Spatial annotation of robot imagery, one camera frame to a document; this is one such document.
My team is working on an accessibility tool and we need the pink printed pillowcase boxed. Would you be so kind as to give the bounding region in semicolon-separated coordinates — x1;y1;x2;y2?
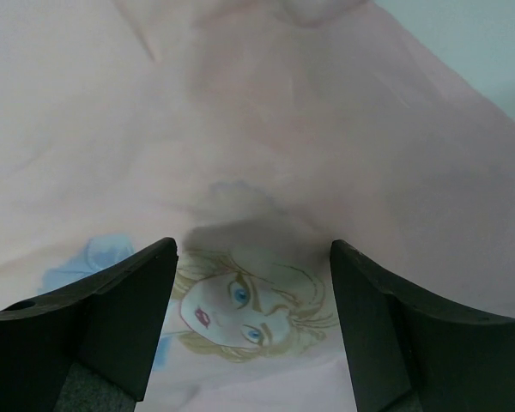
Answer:
0;0;515;412

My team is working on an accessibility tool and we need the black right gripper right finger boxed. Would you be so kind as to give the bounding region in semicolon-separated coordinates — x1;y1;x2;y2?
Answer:
330;240;515;411

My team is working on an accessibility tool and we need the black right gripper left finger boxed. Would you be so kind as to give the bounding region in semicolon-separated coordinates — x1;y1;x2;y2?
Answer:
0;238;178;411

